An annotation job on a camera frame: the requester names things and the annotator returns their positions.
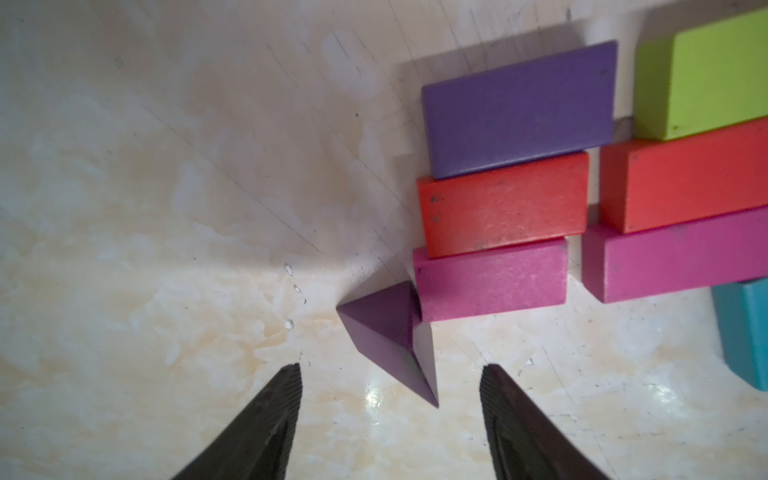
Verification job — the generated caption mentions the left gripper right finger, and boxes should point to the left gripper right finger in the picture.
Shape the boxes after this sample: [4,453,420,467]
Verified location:
[479,364,606,479]

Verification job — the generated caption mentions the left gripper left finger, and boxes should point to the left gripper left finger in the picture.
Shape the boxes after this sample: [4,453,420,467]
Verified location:
[175,363,303,479]

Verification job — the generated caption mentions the magenta block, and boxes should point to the magenta block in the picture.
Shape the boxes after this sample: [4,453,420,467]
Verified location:
[413,238,568,322]
[581,207,767,303]

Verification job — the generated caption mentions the purple triangle block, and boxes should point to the purple triangle block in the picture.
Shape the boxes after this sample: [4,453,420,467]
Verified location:
[336,281,439,407]

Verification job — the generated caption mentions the red block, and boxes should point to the red block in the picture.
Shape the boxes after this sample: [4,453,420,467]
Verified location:
[599,117,767,234]
[417,152,589,258]

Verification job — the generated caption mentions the purple rectangular block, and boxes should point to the purple rectangular block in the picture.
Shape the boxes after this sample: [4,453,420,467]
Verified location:
[422,41,618,179]

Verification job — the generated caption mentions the lime green block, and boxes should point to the lime green block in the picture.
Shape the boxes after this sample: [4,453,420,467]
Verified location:
[633,8,767,141]

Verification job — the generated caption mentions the teal rectangular block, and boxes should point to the teal rectangular block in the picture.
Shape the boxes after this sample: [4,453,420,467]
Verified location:
[711,278,767,391]

